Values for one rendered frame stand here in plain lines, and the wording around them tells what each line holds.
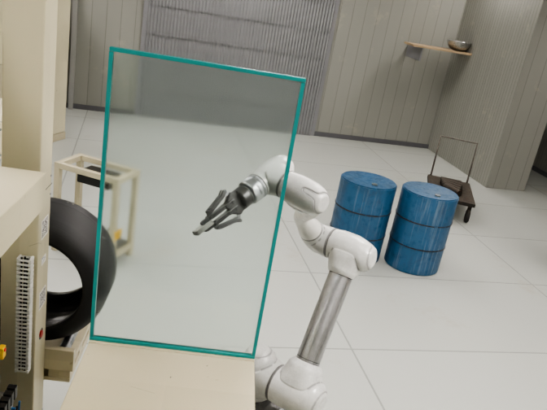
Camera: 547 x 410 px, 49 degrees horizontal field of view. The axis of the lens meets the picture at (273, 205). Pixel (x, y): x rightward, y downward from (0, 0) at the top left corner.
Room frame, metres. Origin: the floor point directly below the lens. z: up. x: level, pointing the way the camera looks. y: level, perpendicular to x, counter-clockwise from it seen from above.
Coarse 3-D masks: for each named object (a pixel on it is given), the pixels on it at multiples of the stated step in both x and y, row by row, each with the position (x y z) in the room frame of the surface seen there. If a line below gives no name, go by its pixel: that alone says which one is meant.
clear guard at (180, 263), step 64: (128, 64) 1.67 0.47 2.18; (192, 64) 1.69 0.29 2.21; (128, 128) 1.67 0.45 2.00; (192, 128) 1.69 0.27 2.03; (256, 128) 1.71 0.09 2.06; (128, 192) 1.67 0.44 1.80; (192, 192) 1.69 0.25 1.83; (256, 192) 1.71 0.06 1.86; (128, 256) 1.67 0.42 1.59; (192, 256) 1.69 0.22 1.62; (256, 256) 1.71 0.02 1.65; (128, 320) 1.67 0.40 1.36; (192, 320) 1.70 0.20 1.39; (256, 320) 1.72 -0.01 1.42
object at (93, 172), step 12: (72, 156) 4.80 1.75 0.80; (84, 156) 4.86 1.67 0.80; (60, 168) 4.57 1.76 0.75; (72, 168) 4.54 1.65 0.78; (84, 168) 4.55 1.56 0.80; (96, 168) 4.74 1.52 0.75; (60, 180) 4.60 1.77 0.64; (84, 180) 4.60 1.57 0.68; (96, 180) 4.57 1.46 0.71; (60, 192) 4.61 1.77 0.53; (96, 216) 4.72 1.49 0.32
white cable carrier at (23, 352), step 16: (32, 256) 1.85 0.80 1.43; (16, 272) 1.82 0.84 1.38; (32, 272) 1.84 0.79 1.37; (16, 288) 1.82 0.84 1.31; (32, 288) 1.85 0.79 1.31; (16, 304) 1.82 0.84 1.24; (32, 304) 1.85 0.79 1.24; (16, 320) 1.82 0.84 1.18; (32, 320) 1.85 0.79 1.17; (16, 336) 1.83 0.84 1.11; (16, 352) 1.82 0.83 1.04; (16, 368) 1.82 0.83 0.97
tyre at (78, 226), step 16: (64, 208) 2.23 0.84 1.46; (80, 208) 2.30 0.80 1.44; (64, 224) 2.13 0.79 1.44; (80, 224) 2.19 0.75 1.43; (96, 224) 2.28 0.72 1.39; (64, 240) 2.08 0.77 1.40; (80, 240) 2.11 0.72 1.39; (80, 256) 2.09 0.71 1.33; (0, 272) 2.31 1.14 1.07; (80, 272) 2.08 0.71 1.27; (0, 288) 2.28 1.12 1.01; (80, 288) 2.37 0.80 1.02; (0, 304) 2.20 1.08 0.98; (48, 304) 2.33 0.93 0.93; (64, 304) 2.34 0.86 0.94; (80, 304) 2.08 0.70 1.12; (0, 320) 2.05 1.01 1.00; (48, 320) 2.25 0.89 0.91; (64, 320) 2.10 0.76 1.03; (80, 320) 2.09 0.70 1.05; (48, 336) 2.08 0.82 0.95; (64, 336) 2.11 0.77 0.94
